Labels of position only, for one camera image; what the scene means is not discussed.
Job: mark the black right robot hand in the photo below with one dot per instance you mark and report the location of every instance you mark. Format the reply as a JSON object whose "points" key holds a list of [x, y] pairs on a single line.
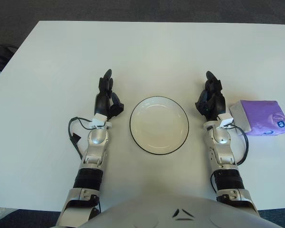
{"points": [[216, 99]]}

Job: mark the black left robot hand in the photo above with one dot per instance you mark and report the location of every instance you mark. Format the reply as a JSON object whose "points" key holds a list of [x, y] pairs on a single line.
{"points": [[102, 102]]}

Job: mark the purple tissue paper pack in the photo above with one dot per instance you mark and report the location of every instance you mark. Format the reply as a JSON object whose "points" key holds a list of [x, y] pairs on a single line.
{"points": [[263, 116]]}

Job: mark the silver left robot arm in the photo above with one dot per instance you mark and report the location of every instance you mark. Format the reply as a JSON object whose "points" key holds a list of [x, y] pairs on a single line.
{"points": [[98, 137]]}

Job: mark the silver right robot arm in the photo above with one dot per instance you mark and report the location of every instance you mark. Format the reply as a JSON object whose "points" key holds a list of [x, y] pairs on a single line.
{"points": [[222, 137]]}

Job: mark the white plate with black rim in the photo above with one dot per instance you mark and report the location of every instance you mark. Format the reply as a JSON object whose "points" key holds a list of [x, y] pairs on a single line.
{"points": [[159, 126]]}

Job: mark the black bag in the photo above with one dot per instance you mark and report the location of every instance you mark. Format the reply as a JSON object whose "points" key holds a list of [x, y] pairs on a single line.
{"points": [[1, 53]]}

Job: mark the grey robot torso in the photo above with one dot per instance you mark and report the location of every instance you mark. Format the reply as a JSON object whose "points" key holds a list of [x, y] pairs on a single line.
{"points": [[156, 209]]}

